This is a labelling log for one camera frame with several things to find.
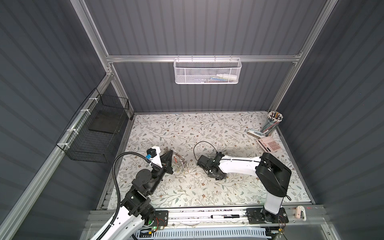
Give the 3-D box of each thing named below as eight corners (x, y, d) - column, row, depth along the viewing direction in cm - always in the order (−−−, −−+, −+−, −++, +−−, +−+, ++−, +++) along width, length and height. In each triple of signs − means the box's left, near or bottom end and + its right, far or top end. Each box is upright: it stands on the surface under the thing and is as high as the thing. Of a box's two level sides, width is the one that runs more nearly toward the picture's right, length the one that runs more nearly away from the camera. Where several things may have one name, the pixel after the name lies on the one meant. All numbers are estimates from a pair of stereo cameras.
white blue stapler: (246, 133, 110) (246, 131, 108) (248, 128, 112) (249, 126, 111) (260, 139, 106) (261, 137, 105) (262, 134, 109) (263, 132, 107)
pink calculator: (265, 154, 98) (267, 152, 96) (256, 141, 105) (258, 139, 103) (280, 149, 101) (282, 147, 98) (270, 137, 107) (272, 135, 105)
